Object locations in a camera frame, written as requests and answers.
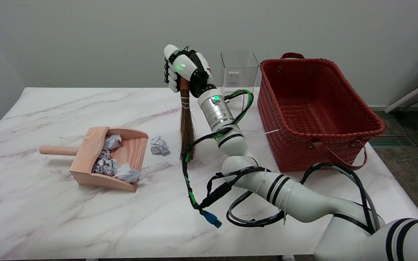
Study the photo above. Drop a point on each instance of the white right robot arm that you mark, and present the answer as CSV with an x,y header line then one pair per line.
x,y
238,148

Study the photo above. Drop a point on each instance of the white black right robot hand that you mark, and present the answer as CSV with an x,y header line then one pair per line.
x,y
183,65

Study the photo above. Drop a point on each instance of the large paper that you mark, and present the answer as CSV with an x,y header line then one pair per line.
x,y
127,174

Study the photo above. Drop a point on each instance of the red woven basket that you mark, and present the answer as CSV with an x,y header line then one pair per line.
x,y
314,108

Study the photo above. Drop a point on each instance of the floor vent grille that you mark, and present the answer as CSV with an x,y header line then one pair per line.
x,y
390,140

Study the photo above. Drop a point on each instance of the thick white tube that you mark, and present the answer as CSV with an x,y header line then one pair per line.
x,y
412,95

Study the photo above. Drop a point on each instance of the wooden dustpan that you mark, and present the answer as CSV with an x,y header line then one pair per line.
x,y
85,159

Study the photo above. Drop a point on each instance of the clear plastic container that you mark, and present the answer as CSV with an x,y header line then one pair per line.
x,y
240,69

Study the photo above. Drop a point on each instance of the brown straw hand broom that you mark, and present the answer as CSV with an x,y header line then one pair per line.
x,y
187,130

